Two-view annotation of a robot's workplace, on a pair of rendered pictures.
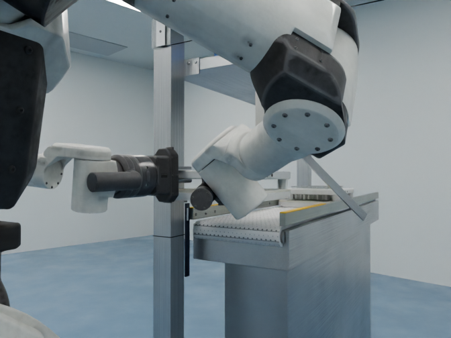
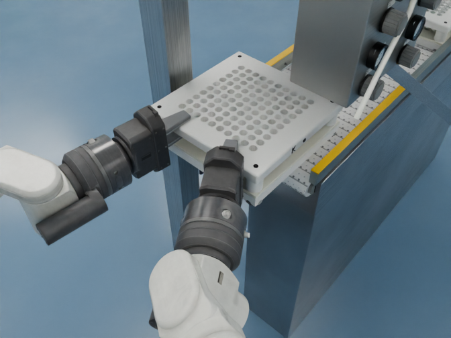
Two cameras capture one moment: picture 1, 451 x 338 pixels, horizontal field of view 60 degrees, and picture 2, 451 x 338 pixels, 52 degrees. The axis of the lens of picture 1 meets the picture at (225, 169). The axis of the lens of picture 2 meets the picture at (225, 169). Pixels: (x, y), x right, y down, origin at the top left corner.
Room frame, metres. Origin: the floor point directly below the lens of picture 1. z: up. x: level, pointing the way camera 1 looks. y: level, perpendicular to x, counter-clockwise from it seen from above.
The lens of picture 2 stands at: (0.35, -0.09, 1.56)
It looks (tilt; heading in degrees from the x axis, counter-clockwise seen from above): 46 degrees down; 11
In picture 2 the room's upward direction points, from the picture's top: straight up
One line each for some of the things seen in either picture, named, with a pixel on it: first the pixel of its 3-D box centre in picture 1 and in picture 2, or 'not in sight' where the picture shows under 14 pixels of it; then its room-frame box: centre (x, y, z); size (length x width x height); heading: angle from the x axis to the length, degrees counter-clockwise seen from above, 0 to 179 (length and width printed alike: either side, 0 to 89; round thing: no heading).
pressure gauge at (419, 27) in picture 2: not in sight; (415, 27); (1.05, -0.25, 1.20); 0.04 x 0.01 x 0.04; 150
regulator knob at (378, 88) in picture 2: not in sight; (372, 84); (0.94, -0.19, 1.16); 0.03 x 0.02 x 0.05; 150
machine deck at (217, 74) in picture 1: (273, 85); not in sight; (1.27, -0.16, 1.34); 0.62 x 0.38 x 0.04; 150
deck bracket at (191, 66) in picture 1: (191, 66); not in sight; (1.05, 0.09, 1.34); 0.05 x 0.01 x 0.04; 60
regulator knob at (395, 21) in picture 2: not in sight; (394, 19); (0.95, -0.20, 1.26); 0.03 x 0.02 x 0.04; 150
